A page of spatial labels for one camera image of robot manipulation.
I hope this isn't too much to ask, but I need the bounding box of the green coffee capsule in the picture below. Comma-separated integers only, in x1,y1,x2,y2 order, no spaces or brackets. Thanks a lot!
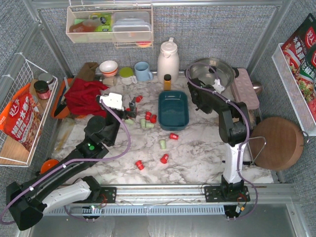
146,122,155,128
124,119,134,125
140,118,146,128
159,140,166,150

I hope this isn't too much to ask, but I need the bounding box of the teal storage basket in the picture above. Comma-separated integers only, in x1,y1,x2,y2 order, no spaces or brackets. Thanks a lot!
158,90,190,131

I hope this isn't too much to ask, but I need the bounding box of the red coffee capsule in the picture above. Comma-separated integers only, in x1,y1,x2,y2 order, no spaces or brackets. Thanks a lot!
150,115,157,123
145,111,152,120
169,133,179,140
160,154,169,164
135,160,145,170
136,95,143,103

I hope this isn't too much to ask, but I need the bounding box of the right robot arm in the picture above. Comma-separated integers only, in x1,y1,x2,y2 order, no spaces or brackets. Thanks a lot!
185,62,250,203

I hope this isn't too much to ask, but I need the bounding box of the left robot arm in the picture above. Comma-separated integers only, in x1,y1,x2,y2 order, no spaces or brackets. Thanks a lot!
0,93,137,231

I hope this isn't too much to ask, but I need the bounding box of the green lidded cup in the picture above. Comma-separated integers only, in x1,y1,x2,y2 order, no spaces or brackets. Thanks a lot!
119,67,137,85

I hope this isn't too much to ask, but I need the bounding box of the steel pot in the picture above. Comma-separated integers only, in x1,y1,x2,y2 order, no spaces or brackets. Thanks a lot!
189,58,239,94

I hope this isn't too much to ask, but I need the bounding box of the blue mug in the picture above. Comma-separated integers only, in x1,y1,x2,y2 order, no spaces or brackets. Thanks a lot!
134,62,153,82

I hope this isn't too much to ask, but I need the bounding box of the pink egg tray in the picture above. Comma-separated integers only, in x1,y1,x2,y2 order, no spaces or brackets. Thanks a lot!
231,68,260,110

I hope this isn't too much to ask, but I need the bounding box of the orange juice bottle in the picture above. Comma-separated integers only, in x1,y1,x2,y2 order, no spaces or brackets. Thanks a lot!
163,74,171,90

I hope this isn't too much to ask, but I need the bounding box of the white orange bowl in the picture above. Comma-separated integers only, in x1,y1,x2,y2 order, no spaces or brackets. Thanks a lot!
99,60,118,77

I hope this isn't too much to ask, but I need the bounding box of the red cloth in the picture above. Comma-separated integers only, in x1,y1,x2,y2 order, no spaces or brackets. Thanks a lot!
65,78,108,117

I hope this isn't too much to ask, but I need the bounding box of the olive brown cloth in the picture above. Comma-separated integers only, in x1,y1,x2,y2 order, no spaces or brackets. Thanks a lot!
76,62,99,81

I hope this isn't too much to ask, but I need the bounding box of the white thermos jug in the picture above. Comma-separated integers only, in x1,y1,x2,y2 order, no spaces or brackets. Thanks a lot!
157,38,180,83

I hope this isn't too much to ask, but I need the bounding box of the orange tray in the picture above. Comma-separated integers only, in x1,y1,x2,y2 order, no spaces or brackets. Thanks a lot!
51,78,86,119

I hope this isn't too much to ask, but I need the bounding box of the black knife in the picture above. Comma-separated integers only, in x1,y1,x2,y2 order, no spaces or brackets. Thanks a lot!
54,103,66,118

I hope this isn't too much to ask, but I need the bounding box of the clear plastic food box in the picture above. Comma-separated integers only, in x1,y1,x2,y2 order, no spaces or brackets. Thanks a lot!
112,11,152,42

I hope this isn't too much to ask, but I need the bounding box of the round wooden board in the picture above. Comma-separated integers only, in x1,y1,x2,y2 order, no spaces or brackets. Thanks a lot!
249,117,304,171

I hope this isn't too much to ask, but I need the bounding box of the metal lid jar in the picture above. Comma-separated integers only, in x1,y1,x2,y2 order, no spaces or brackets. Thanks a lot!
38,73,54,90

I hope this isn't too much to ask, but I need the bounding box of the green drink bottle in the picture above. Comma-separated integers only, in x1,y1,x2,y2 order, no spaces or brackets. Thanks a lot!
89,13,113,32

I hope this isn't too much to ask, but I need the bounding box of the dark lid jar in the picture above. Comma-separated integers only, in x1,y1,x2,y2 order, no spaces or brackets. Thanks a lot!
34,80,51,100

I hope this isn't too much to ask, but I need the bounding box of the orange mug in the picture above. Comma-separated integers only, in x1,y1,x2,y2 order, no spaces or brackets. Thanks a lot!
40,159,59,174

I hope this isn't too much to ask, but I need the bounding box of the white mesh rack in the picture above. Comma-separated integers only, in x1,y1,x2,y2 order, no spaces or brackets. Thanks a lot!
272,43,316,136

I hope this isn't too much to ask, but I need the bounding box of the red snack bag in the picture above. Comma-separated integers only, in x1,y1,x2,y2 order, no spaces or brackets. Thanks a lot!
0,83,41,151

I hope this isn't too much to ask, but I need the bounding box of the red seasoning packet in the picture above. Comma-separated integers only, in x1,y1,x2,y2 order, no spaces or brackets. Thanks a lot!
281,13,316,119

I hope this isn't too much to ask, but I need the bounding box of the clear wall shelf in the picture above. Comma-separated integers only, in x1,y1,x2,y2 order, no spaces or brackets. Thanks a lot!
66,4,154,47

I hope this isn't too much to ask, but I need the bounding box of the white wire basket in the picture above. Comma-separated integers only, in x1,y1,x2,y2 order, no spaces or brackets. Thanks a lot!
0,52,59,167

